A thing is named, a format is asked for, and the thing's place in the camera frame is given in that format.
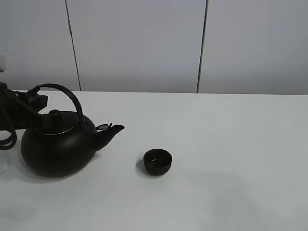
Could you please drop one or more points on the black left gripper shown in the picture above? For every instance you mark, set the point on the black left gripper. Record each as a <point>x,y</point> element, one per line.
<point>20,110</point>

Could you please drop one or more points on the black round teapot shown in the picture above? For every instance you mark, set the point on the black round teapot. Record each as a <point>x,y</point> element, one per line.
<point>69,144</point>

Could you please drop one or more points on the small black teacup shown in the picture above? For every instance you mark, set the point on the small black teacup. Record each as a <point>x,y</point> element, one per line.
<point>157,162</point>

